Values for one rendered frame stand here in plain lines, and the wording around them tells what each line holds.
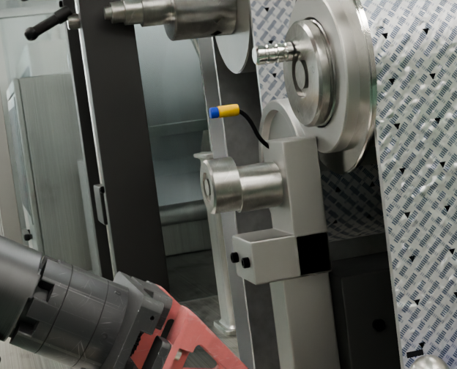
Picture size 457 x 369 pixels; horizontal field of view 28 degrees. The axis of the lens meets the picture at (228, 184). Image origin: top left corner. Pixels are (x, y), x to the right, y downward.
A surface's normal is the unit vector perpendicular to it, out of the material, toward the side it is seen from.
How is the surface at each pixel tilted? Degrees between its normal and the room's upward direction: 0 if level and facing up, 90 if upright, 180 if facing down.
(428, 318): 90
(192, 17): 121
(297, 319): 90
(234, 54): 90
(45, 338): 113
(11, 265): 61
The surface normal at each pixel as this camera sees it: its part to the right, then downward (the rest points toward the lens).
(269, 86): 0.26, 0.08
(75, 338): 0.13, 0.33
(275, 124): -0.96, 0.14
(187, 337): 0.56, 0.19
